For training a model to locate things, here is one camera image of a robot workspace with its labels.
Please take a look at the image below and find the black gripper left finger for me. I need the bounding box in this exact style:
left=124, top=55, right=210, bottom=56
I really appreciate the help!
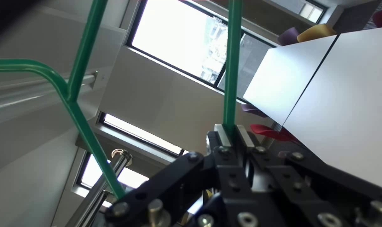
left=104, top=132, right=232, bottom=227

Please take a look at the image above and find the green wire coat hanger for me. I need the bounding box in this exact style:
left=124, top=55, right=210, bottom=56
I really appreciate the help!
left=0, top=0, right=242, bottom=200

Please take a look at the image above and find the white foreground table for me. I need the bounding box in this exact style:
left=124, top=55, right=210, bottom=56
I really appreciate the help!
left=285, top=28, right=382, bottom=187

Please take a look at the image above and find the yellow chair front near table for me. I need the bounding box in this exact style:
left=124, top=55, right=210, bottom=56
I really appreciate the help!
left=297, top=24, right=336, bottom=42

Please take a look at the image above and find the purple chair right side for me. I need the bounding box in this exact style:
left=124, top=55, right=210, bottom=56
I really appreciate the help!
left=278, top=28, right=299, bottom=46

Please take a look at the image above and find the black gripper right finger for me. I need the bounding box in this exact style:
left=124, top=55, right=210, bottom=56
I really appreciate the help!
left=237, top=125, right=382, bottom=227

